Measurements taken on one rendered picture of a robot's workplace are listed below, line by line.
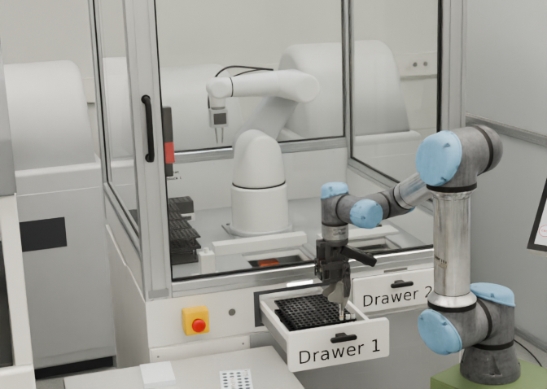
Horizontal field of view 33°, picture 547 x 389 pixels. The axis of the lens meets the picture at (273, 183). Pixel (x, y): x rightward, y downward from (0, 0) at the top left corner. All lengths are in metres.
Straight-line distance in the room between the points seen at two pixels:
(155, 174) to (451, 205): 0.88
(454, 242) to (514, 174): 2.54
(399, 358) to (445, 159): 1.10
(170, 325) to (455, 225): 0.98
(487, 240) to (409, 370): 2.02
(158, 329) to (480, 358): 0.95
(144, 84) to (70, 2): 3.23
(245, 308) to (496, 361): 0.81
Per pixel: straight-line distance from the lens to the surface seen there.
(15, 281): 2.44
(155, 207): 2.66
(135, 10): 2.57
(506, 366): 2.42
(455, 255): 2.21
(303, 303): 2.79
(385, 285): 2.93
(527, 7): 4.56
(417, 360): 3.10
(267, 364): 2.74
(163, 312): 2.76
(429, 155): 2.15
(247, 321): 2.83
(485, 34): 4.86
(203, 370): 2.72
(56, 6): 5.78
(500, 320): 2.36
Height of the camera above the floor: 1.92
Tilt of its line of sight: 14 degrees down
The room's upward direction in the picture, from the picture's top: 2 degrees counter-clockwise
